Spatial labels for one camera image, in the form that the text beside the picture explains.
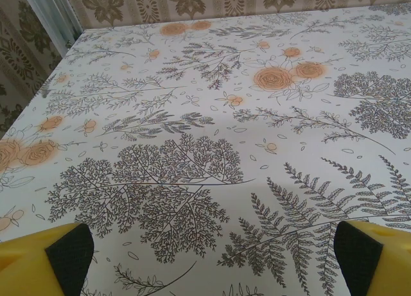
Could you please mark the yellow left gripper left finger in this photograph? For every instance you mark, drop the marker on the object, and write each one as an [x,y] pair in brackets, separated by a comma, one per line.
[38,264]

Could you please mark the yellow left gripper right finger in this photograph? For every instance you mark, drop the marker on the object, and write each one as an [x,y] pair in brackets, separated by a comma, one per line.
[379,264]

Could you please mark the floral print tablecloth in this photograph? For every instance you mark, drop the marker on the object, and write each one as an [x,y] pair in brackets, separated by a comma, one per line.
[205,116]

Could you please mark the aluminium corner post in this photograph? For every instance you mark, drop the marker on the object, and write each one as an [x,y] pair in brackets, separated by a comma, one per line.
[54,16]

